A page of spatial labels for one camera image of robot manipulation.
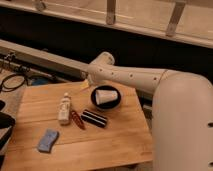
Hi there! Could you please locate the metal rail frame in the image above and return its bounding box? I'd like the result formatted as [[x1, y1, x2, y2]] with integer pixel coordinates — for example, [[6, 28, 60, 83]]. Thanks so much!
[[0, 0, 213, 49]]

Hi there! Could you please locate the wooden board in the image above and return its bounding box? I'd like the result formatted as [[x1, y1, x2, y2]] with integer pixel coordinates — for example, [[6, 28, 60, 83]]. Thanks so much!
[[1, 82, 152, 171]]

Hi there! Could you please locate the black bowl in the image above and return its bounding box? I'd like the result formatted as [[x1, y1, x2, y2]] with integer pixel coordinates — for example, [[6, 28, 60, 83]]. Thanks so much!
[[91, 85, 121, 110]]

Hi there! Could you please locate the white paper cup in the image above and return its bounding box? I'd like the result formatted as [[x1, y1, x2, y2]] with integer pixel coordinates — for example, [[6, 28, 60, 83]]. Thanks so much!
[[95, 90, 118, 105]]

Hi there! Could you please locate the blue sponge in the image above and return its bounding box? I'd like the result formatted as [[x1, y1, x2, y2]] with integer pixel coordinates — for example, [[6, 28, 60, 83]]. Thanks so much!
[[37, 129, 59, 153]]

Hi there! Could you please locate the black object at left edge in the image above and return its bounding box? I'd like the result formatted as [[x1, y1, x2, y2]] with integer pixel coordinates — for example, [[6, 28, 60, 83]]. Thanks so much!
[[0, 100, 16, 168]]

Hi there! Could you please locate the black white striped block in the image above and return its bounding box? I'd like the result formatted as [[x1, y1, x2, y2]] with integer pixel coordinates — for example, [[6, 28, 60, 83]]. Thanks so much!
[[81, 110, 108, 128]]

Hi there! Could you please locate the white plastic bottle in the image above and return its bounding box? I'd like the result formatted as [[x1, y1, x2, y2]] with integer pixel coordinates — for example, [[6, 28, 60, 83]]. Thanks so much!
[[58, 93, 71, 125]]

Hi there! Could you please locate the black cable loop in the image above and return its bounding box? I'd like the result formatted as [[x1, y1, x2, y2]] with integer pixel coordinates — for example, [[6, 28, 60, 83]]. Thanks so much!
[[0, 72, 30, 93]]

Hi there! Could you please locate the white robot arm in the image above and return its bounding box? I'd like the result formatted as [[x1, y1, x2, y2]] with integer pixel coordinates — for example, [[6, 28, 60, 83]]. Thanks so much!
[[83, 52, 213, 171]]

